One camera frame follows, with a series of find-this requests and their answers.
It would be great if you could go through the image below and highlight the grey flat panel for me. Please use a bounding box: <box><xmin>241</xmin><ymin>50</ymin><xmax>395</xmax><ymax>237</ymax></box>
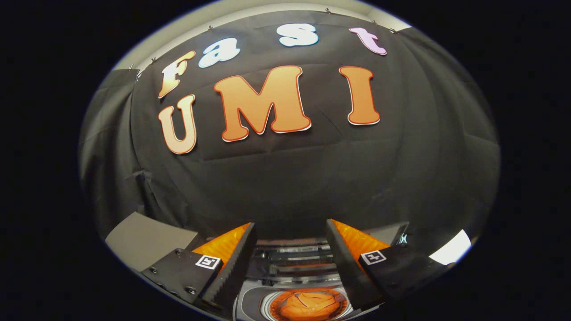
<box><xmin>370</xmin><ymin>222</ymin><xmax>410</xmax><ymax>247</ymax></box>

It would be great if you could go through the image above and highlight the grey washing machine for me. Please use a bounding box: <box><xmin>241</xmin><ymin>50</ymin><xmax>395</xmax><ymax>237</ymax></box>
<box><xmin>232</xmin><ymin>236</ymin><xmax>357</xmax><ymax>321</ymax></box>

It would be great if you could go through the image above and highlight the black backdrop cloth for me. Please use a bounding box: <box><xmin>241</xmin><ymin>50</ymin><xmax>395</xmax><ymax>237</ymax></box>
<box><xmin>79</xmin><ymin>10</ymin><xmax>501</xmax><ymax>268</ymax></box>

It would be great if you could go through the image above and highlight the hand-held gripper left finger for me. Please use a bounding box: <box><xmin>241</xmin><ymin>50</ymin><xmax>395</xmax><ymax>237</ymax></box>
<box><xmin>142</xmin><ymin>222</ymin><xmax>258</xmax><ymax>317</ymax></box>

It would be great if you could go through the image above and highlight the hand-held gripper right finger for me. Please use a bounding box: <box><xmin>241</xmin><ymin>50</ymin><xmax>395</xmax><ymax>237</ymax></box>
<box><xmin>326</xmin><ymin>218</ymin><xmax>455</xmax><ymax>311</ymax></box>

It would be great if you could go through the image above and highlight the grey cabinet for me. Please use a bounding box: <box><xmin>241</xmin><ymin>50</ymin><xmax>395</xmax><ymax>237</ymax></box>
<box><xmin>105</xmin><ymin>212</ymin><xmax>199</xmax><ymax>272</ymax></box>

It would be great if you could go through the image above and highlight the orange garment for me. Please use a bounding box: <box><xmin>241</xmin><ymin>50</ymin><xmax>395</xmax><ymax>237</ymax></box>
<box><xmin>279</xmin><ymin>291</ymin><xmax>342</xmax><ymax>321</ymax></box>

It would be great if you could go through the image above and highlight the white side table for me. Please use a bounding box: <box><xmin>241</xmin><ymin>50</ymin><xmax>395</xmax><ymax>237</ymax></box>
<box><xmin>428</xmin><ymin>229</ymin><xmax>472</xmax><ymax>266</ymax></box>

